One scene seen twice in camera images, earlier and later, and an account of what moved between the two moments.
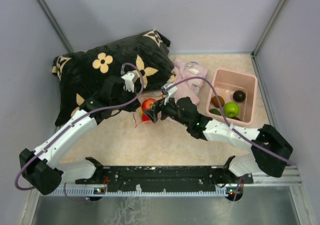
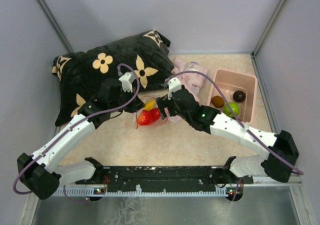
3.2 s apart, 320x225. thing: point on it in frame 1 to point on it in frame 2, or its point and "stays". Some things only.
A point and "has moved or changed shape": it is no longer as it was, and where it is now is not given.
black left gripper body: (126, 97) stays
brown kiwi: (215, 102) stays
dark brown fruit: (239, 96) stays
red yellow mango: (144, 117) has moved or changed shape
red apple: (147, 104) to (145, 118)
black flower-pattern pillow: (78, 76) stays
